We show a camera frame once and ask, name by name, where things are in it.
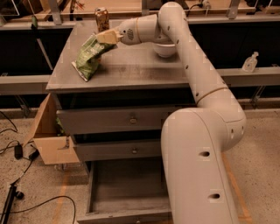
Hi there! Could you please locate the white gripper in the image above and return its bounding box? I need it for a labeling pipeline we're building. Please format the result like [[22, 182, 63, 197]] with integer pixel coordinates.
[[96, 18, 138, 46]]

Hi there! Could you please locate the green jalapeno chip bag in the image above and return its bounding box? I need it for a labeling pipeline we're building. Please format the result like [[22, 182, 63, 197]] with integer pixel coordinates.
[[72, 34, 115, 82]]

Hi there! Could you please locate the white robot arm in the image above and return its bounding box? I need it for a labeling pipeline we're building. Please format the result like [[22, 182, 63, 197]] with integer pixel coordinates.
[[97, 2, 246, 224]]

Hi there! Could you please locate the grey drawer cabinet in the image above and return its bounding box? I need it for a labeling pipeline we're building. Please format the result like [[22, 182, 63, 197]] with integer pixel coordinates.
[[45, 19, 214, 224]]

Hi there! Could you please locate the grey top drawer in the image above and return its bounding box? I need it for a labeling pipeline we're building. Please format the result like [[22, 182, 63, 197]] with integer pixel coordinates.
[[57, 106, 177, 135]]

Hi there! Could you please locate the grey middle drawer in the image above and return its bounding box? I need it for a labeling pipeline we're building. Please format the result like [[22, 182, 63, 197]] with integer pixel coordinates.
[[74, 139, 161, 161]]

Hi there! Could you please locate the grey open bottom drawer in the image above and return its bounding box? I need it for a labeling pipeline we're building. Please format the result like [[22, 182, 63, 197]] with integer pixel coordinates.
[[77, 157, 172, 224]]

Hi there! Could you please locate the gold soda can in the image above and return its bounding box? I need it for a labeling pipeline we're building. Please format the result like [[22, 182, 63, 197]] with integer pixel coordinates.
[[94, 7, 109, 32]]

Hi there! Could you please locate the white ceramic bowl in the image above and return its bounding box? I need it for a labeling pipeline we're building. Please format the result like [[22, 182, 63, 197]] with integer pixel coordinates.
[[153, 44, 176, 58]]

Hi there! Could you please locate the open cardboard box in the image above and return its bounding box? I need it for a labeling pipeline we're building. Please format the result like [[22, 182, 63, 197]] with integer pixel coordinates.
[[23, 94, 79, 165]]

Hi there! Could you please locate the clear sanitizer bottle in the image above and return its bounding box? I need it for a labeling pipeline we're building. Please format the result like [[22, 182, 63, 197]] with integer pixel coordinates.
[[242, 52, 259, 73]]

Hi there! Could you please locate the black power adapter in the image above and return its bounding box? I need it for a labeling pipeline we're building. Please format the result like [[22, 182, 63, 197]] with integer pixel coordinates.
[[14, 144, 23, 159]]

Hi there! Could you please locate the black stand on floor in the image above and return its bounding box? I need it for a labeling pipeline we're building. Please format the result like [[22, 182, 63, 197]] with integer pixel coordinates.
[[0, 185, 25, 224]]

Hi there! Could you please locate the black floor cable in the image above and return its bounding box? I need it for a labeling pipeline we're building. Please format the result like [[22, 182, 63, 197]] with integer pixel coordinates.
[[0, 110, 77, 224]]

